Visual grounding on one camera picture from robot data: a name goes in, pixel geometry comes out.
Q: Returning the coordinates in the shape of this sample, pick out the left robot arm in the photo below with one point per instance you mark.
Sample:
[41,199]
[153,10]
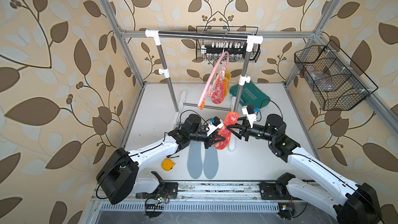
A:
[120,176]

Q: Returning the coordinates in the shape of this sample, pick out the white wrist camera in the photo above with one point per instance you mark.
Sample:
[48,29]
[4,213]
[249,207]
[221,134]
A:
[251,113]
[215,123]

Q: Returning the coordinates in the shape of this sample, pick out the light blue insole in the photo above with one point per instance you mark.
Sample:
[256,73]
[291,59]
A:
[211,163]
[194,161]

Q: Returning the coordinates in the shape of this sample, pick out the white clothes rack with steel bars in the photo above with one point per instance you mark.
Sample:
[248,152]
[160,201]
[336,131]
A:
[181,68]

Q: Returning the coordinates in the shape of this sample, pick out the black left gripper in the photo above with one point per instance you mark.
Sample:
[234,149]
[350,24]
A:
[213,140]

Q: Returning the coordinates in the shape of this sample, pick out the pink multi-clip hanger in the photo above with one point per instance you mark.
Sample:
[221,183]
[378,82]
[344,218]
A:
[217,75]

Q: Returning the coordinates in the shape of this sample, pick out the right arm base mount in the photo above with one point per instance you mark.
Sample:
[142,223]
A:
[276,190]

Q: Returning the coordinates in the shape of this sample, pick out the green plastic tool case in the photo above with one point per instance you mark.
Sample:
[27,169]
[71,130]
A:
[252,95]

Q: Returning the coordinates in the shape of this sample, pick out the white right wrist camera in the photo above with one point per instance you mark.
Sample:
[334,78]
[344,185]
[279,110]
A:
[251,113]

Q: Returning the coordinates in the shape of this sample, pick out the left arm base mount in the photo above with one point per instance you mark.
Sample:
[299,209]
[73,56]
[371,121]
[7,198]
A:
[156,192]

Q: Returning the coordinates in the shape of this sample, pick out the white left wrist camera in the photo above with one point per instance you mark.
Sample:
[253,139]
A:
[215,123]

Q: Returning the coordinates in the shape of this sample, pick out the red insole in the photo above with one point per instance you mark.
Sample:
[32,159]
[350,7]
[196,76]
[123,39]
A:
[218,95]
[230,119]

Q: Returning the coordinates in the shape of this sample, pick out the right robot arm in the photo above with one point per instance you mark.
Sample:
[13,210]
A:
[343,199]

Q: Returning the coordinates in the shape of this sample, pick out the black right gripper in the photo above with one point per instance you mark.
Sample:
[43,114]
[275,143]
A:
[244,131]

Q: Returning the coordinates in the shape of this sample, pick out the black wire basket back wall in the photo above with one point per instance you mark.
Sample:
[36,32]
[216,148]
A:
[232,30]

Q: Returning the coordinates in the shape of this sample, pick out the black wire basket right wall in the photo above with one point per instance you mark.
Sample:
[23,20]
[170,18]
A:
[351,83]

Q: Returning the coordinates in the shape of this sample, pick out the orange clothes peg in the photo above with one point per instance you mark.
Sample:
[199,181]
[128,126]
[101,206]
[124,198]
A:
[201,106]

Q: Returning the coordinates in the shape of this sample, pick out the yellow tape measure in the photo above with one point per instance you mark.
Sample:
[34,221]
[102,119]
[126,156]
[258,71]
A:
[167,164]

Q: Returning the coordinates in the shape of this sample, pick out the black wire basket wall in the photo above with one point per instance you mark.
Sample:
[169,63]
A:
[351,83]
[232,30]

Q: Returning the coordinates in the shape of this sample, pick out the plastic bag in basket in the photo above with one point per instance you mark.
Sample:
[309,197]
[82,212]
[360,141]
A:
[321,80]

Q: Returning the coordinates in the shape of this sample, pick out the small electronics board with wires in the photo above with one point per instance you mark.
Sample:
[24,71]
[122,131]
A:
[286,212]

